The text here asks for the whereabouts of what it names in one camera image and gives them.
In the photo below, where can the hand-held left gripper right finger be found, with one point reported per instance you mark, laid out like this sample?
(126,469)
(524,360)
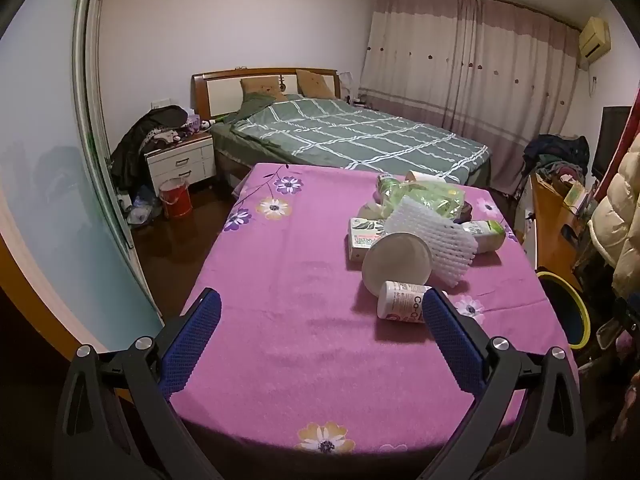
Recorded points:
(450,340)

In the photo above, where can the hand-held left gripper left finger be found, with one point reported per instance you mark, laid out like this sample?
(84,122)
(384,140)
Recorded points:
(192,345)

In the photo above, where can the white bottle with red print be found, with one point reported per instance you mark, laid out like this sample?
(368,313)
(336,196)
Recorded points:
(400,302)

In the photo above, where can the cream paper cup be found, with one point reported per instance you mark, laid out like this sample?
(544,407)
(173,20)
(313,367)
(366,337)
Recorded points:
(395,265)

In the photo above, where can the white foam fruit net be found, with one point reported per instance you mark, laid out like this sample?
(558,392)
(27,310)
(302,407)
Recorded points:
(440,245)

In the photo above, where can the white bottle with green label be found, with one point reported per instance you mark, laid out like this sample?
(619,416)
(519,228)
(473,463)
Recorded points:
(487,235)

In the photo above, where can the yellow rimmed trash bin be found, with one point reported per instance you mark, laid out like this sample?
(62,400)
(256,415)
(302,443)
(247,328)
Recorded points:
(565,310)

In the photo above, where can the leaf print carton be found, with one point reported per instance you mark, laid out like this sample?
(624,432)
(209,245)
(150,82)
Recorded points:
(362,235)

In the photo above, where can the green plastic bag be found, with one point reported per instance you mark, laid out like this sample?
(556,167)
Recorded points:
(435,195)

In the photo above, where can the pink floral blanket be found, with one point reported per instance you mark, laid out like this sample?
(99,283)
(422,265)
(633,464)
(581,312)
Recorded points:
(300,285)

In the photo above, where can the red bucket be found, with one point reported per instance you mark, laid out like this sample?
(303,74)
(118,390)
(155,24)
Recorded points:
(176,200)

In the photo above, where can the plastic bags on floor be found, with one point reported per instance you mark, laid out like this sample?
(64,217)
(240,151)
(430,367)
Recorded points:
(142,207)

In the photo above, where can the wooden side desk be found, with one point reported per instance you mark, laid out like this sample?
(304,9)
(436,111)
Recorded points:
(552,220)

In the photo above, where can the white wooden nightstand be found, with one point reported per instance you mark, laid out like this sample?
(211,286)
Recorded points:
(180,160)

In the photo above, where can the glass sliding wardrobe door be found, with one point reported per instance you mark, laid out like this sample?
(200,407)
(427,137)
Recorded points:
(50,200)

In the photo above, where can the dark clothes pile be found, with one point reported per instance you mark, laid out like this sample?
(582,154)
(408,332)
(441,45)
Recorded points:
(132,145)

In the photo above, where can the white puffer jacket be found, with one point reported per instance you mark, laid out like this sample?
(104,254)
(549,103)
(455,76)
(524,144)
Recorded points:
(622,220)

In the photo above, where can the dark laundry heap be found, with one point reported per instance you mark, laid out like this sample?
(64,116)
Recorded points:
(555,152)

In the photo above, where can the purple patterned box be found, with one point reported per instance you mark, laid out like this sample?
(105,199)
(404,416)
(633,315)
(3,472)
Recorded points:
(192,122)

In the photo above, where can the green plaid quilt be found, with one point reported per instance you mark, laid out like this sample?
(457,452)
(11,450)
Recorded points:
(350,135)

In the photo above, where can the wooden bed headboard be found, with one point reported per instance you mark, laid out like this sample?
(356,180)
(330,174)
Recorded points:
(220,92)

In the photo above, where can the black television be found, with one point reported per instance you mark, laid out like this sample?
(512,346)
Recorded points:
(612,140)

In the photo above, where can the brown pillow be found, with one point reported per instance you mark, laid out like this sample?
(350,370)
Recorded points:
(262,87)
(315,82)

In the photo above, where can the pink striped curtain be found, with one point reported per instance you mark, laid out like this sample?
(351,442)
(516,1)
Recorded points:
(475,70)

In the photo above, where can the yellowed air conditioner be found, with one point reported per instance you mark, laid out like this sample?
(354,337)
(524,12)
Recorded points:
(595,40)

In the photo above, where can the white wall socket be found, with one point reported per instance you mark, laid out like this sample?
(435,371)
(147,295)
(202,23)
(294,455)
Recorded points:
(161,104)

